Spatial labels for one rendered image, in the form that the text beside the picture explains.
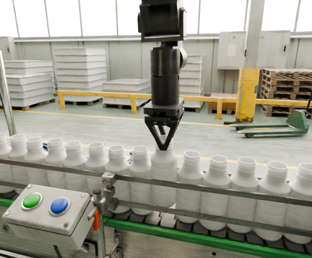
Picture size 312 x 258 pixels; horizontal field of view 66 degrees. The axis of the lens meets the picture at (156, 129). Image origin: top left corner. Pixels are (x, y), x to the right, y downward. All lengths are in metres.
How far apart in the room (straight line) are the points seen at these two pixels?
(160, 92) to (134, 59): 7.50
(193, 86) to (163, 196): 5.35
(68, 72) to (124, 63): 1.95
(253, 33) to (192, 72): 1.60
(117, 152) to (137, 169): 0.06
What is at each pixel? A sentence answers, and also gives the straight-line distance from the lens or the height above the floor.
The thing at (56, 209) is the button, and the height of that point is 1.12.
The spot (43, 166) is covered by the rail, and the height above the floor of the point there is 1.11.
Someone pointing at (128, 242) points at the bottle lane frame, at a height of 0.95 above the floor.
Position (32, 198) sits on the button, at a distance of 0.52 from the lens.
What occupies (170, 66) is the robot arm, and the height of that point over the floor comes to 1.35.
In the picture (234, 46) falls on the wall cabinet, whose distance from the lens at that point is 7.17.
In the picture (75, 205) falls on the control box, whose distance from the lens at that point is 0.48.
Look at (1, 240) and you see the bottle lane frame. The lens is 0.89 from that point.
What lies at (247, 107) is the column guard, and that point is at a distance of 5.05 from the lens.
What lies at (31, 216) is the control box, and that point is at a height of 1.10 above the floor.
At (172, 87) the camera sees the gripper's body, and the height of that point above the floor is 1.32.
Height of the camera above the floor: 1.38
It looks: 18 degrees down
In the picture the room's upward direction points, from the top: straight up
